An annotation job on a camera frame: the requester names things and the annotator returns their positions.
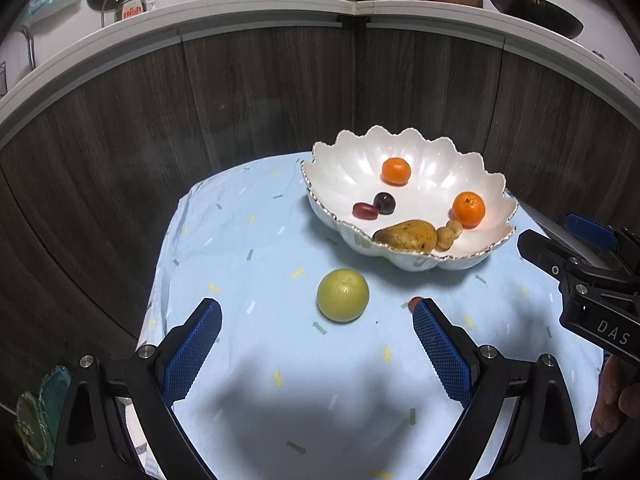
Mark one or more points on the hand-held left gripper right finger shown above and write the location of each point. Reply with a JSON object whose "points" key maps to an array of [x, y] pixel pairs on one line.
{"points": [[442, 355]]}

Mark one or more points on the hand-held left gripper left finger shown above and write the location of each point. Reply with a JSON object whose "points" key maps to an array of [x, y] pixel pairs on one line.
{"points": [[195, 355]]}

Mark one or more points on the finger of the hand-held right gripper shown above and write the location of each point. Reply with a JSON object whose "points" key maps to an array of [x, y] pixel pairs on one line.
{"points": [[592, 230], [542, 250]]}

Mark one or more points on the red grape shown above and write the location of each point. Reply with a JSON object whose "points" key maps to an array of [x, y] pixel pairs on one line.
{"points": [[414, 303], [365, 210]]}

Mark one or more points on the orange tangerine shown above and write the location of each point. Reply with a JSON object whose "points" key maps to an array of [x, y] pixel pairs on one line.
{"points": [[396, 170], [468, 208]]}

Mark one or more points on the brown longan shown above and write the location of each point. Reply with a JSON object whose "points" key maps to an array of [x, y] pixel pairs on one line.
{"points": [[444, 238], [455, 226]]}

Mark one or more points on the green round guava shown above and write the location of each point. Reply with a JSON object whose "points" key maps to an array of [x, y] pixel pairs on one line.
{"points": [[343, 295]]}

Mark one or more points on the yellow mango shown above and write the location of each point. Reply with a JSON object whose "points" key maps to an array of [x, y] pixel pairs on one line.
{"points": [[406, 235]]}

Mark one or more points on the white scalloped bowl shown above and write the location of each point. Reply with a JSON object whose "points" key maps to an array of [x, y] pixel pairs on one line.
{"points": [[435, 170]]}

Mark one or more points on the dark purple plum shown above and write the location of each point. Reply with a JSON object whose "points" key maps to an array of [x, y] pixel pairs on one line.
{"points": [[386, 201]]}

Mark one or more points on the person's right hand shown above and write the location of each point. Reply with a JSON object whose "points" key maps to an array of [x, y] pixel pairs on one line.
{"points": [[617, 400]]}

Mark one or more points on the light blue confetti tablecloth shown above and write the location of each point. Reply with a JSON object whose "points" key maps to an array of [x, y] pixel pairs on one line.
{"points": [[280, 350]]}

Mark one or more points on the green patterned cloth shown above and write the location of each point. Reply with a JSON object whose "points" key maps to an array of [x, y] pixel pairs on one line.
{"points": [[40, 415]]}

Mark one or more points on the black wok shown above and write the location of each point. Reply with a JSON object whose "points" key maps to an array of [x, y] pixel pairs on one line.
{"points": [[535, 10]]}

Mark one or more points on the green dish soap bottle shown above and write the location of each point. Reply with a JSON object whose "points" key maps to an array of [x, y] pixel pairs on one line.
{"points": [[131, 10]]}

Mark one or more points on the steel kitchen faucet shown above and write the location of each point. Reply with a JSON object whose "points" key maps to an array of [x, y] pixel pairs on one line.
{"points": [[29, 45]]}

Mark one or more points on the thin steel faucet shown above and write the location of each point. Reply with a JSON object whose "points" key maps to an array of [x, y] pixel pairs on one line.
{"points": [[103, 12]]}

